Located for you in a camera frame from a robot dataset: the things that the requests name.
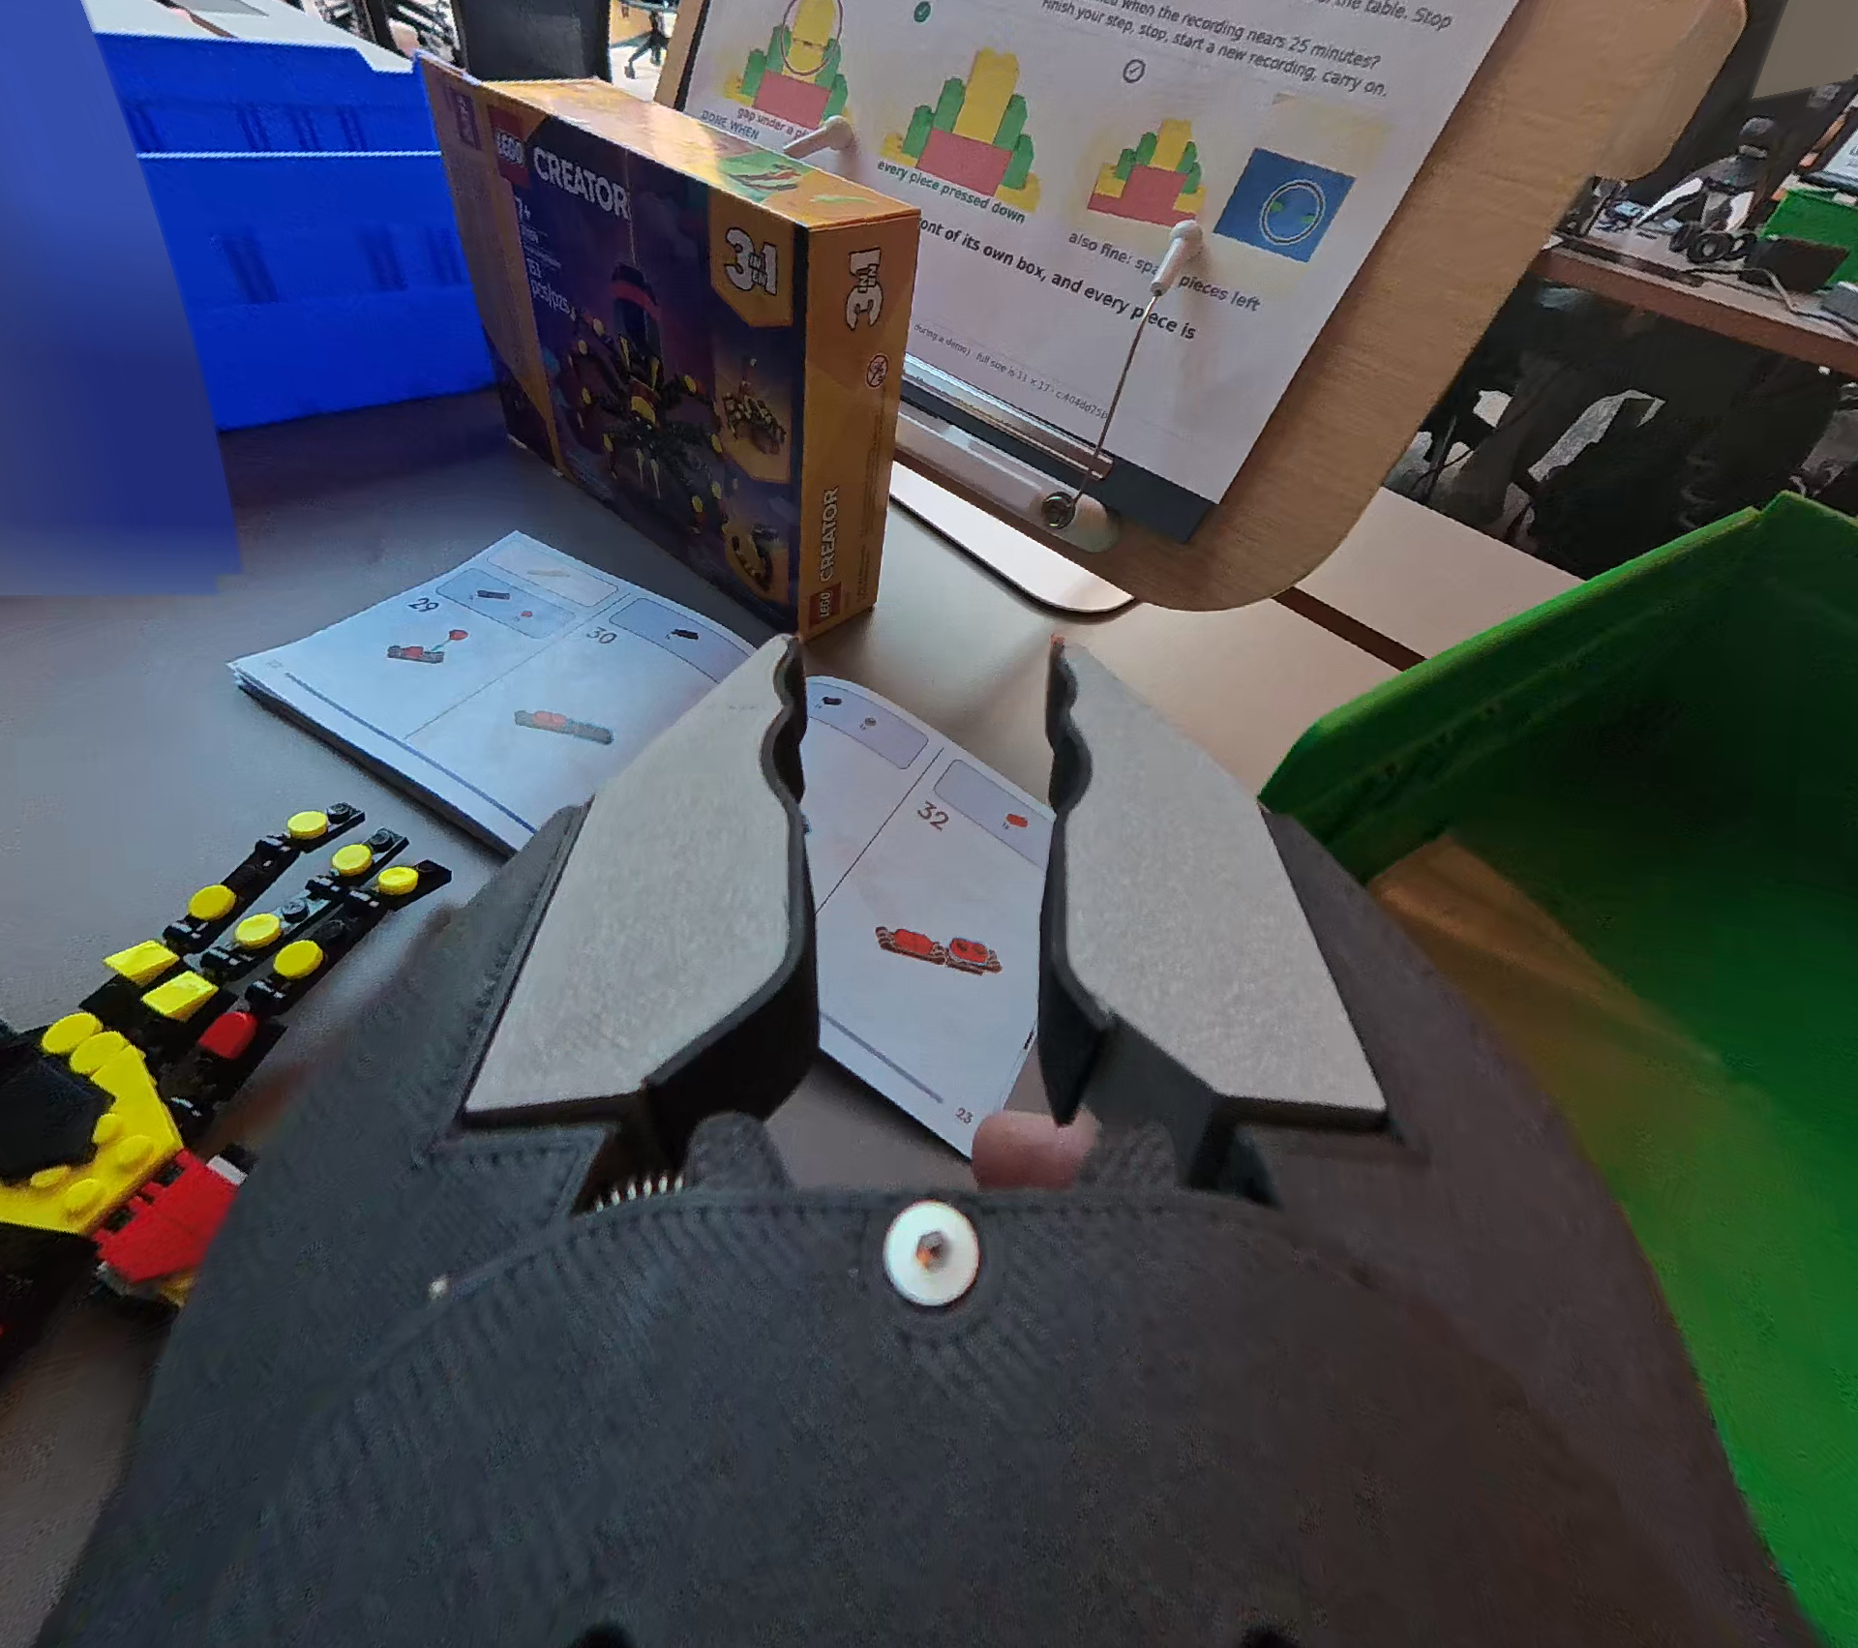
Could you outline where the wooden side table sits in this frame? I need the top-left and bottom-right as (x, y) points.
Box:
(1536, 227), (1858, 380)

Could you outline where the printed instruction sheet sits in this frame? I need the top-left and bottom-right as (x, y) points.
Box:
(680, 0), (1650, 508)

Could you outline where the wooden sheet stand board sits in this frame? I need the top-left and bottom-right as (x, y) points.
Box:
(653, 0), (1782, 612)

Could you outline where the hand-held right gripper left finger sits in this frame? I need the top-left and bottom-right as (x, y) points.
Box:
(462, 635), (824, 1163)

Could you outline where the black yellow lego model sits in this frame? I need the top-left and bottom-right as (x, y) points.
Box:
(0, 802), (456, 1374)

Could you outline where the lego instruction booklet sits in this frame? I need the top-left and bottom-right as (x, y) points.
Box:
(229, 531), (1064, 1159)

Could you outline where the lego set cardboard box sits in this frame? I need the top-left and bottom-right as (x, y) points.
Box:
(421, 57), (924, 641)

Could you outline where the white stand base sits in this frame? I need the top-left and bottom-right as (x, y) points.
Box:
(889, 357), (1151, 620)

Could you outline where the blue plastic bin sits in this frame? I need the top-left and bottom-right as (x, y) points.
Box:
(90, 30), (504, 434)

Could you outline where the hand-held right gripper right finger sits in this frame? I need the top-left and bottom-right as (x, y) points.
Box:
(1036, 641), (1393, 1192)

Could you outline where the person's right hand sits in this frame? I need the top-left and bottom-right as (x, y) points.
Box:
(973, 1111), (1102, 1192)

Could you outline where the large green plastic bin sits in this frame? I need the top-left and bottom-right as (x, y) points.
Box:
(1261, 494), (1858, 1648)

